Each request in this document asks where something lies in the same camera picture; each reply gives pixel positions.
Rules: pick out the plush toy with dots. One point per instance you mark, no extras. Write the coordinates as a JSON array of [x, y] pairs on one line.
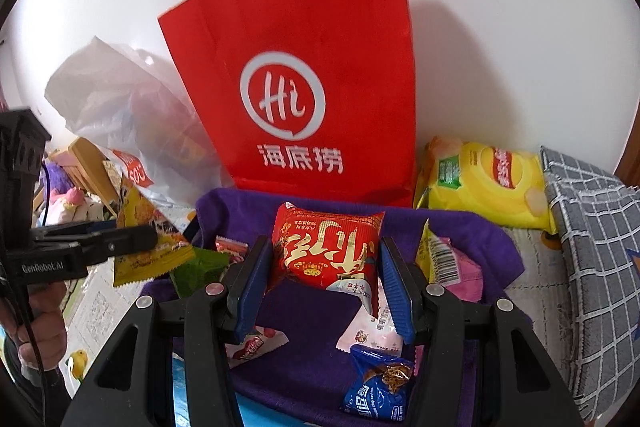
[[75, 202]]

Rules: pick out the brown wooden door frame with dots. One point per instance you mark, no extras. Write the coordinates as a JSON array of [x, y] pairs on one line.
[[631, 157]]

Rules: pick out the blue snack packet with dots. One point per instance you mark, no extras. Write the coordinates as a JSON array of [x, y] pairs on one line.
[[377, 387]]

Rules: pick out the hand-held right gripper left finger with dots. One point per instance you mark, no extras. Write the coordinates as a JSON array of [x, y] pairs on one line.
[[252, 287]]

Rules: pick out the small white snack packet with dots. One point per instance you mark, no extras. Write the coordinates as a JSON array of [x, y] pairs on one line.
[[372, 327]]

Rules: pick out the yellow orange snack packet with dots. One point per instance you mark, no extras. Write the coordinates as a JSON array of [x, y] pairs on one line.
[[142, 217]]

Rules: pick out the yellow chips bag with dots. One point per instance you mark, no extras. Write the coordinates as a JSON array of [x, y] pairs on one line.
[[490, 182]]

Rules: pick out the grey checked folded cloth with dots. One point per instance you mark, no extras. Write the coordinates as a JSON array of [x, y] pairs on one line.
[[595, 257]]

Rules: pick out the green snack packet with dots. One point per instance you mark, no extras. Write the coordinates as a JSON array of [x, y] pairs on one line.
[[200, 269]]

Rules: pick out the small pink striped snack packet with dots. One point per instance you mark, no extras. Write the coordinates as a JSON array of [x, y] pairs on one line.
[[252, 346]]

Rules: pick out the white plastic bag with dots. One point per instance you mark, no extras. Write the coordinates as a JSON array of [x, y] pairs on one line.
[[125, 117]]

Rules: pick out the wooden furniture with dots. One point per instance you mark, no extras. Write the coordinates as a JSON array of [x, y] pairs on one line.
[[87, 167]]

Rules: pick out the small red snack packet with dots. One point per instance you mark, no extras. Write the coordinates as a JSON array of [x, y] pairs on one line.
[[231, 249]]

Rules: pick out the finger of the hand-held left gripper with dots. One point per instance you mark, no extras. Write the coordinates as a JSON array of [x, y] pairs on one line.
[[115, 239]]

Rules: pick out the purple towel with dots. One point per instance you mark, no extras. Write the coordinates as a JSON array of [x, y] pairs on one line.
[[310, 342]]

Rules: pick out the person's left hand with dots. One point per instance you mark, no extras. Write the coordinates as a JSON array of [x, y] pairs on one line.
[[47, 322]]

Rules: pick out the red paper bag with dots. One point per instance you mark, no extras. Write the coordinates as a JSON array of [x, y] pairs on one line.
[[320, 82]]

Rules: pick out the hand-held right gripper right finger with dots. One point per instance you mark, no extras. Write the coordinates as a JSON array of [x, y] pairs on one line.
[[397, 292]]

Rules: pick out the pink and yellow snack packet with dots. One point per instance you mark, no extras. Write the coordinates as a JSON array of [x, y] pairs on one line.
[[452, 262]]

